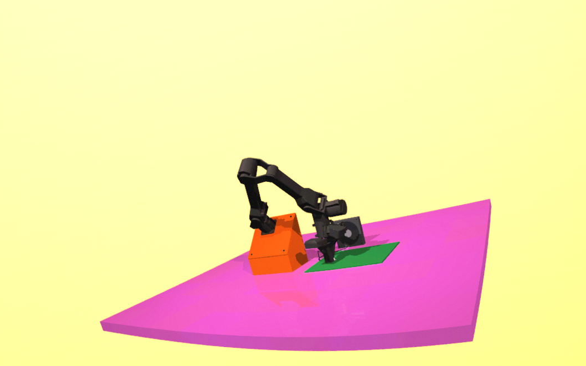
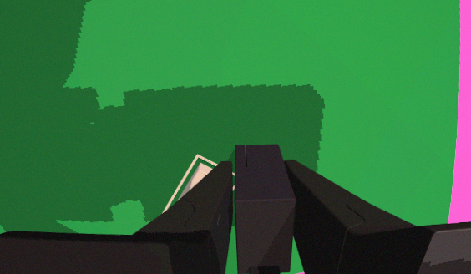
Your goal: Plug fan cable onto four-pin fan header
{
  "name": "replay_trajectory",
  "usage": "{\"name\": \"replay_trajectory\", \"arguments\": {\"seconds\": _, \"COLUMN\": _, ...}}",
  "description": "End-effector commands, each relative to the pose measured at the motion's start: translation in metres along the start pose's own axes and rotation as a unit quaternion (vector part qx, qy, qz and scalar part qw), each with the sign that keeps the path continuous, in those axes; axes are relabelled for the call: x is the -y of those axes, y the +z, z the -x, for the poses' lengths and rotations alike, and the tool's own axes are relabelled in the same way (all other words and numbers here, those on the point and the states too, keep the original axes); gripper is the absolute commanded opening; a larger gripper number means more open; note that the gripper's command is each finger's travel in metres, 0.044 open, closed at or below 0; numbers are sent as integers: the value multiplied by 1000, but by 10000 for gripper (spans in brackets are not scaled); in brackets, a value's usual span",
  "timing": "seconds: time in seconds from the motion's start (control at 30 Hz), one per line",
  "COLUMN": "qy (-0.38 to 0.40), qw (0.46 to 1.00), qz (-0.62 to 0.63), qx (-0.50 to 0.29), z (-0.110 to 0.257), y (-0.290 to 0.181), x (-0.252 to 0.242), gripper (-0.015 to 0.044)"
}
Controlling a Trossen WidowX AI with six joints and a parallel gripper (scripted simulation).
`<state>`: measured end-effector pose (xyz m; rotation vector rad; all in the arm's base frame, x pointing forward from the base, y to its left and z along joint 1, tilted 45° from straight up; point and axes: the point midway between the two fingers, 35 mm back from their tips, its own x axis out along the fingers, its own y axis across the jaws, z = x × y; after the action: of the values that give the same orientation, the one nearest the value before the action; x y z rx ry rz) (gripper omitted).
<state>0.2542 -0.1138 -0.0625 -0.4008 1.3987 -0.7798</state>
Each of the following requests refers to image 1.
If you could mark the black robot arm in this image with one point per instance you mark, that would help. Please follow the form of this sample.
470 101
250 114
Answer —
306 198

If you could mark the black square cooling fan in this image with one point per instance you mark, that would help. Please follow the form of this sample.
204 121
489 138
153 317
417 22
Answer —
354 235

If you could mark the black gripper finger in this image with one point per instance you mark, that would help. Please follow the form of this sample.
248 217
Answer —
325 250
332 245

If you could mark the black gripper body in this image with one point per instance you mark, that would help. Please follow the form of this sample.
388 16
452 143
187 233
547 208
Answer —
320 239

